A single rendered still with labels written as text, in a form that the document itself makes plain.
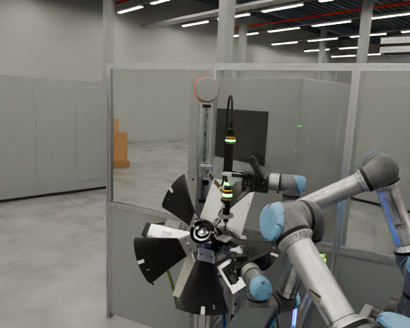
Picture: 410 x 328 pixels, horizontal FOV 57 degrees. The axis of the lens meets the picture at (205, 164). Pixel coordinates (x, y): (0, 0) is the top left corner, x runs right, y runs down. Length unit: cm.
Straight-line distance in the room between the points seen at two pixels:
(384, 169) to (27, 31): 1309
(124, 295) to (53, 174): 422
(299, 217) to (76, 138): 624
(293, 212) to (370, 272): 130
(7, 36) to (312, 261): 1310
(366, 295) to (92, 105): 587
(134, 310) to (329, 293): 231
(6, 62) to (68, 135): 688
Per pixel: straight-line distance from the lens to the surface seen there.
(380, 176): 150
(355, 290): 248
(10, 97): 678
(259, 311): 114
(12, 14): 1389
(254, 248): 170
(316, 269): 113
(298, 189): 163
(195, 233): 176
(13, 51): 1375
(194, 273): 172
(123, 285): 321
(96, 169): 742
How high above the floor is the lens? 182
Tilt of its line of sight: 10 degrees down
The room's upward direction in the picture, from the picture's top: 3 degrees clockwise
